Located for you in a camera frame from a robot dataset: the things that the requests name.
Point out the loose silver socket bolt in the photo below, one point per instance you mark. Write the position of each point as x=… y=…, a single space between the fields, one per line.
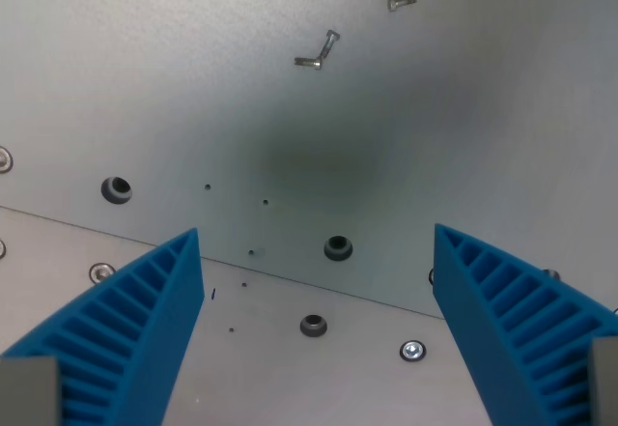
x=309 y=62
x=329 y=44
x=401 y=2

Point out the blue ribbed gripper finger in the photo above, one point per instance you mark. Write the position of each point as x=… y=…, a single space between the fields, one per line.
x=507 y=320
x=130 y=329

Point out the countersunk silver table screw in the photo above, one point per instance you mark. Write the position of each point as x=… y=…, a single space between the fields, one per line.
x=3 y=159
x=100 y=271
x=412 y=350
x=551 y=274

